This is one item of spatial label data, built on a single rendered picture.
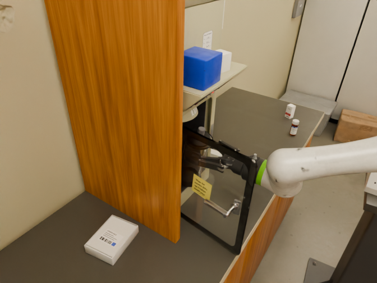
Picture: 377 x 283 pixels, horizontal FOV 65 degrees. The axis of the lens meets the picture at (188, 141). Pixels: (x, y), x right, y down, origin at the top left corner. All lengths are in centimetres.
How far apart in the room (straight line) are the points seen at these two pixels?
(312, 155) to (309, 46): 312
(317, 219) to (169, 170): 198
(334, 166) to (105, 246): 78
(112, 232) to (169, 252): 22
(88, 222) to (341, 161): 92
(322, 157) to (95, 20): 73
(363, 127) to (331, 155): 286
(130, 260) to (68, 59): 71
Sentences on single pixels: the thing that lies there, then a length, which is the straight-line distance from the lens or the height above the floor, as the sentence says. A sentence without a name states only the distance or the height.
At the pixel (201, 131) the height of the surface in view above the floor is 129.
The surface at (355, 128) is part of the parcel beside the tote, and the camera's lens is 377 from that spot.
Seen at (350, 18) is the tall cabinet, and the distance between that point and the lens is 384.
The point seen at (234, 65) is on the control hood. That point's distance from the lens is 109.
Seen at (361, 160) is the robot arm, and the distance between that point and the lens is 93.
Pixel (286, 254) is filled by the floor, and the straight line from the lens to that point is 243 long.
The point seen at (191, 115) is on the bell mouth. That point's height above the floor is 133.
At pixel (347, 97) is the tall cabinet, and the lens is 405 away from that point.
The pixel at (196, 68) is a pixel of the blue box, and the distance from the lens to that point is 85.
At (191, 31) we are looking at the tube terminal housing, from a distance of 95.
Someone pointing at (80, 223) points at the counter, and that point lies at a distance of 128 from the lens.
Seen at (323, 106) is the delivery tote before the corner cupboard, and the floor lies 33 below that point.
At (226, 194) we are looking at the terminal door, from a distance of 93.
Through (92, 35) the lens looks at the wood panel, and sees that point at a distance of 94.
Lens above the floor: 186
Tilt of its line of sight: 34 degrees down
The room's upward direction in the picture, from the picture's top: 2 degrees clockwise
